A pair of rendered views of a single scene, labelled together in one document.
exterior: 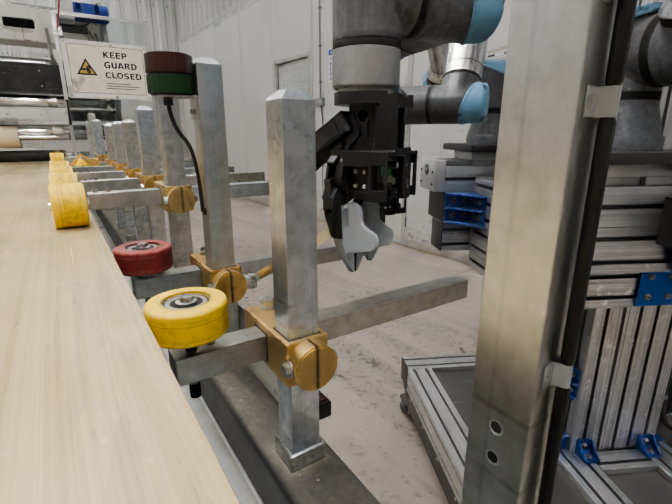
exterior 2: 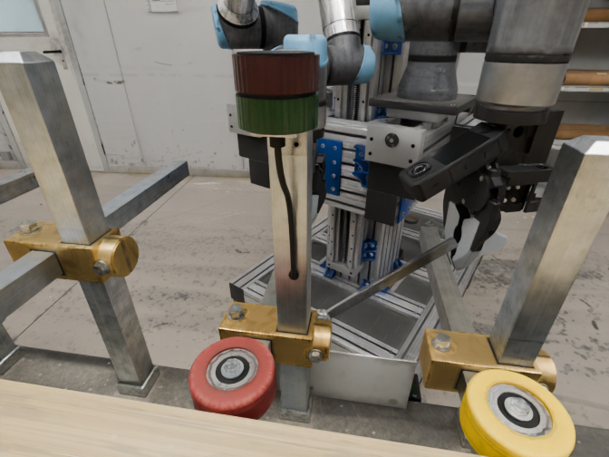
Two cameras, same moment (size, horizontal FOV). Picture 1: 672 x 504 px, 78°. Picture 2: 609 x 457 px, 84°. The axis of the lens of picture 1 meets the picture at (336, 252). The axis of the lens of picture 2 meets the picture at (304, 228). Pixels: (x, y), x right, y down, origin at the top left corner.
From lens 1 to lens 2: 58 cm
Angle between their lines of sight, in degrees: 46
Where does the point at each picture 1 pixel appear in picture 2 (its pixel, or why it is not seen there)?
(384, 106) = (548, 123)
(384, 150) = (536, 164)
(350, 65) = (552, 86)
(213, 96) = not seen: hidden behind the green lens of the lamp
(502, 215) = not seen: outside the picture
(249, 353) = not seen: hidden behind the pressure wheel
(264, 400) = (386, 415)
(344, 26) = (558, 41)
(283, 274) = (546, 318)
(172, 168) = (87, 214)
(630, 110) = (449, 70)
